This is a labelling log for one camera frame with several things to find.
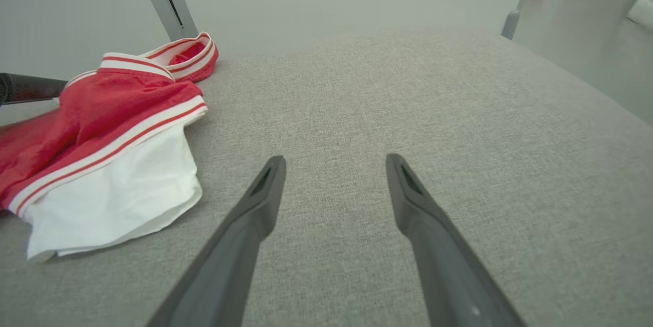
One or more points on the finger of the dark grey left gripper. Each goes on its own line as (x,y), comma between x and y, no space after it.
(30,88)

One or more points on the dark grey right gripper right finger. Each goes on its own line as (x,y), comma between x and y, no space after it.
(449,266)

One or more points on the white rounded object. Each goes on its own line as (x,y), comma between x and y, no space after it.
(643,11)

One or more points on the red jersey with white sleeves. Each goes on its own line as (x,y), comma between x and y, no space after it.
(112,112)

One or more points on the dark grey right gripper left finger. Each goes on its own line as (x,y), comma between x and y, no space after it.
(229,255)

